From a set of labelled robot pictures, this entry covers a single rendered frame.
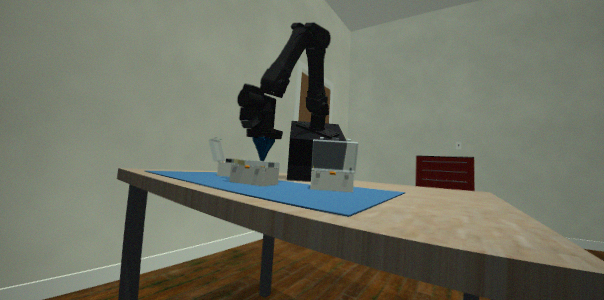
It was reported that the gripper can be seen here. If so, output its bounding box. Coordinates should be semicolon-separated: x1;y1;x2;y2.
246;128;283;161

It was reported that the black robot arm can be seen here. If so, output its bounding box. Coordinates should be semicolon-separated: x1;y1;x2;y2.
237;23;339;139

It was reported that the blue bench mat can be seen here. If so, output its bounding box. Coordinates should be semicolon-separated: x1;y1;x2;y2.
145;171;405;217

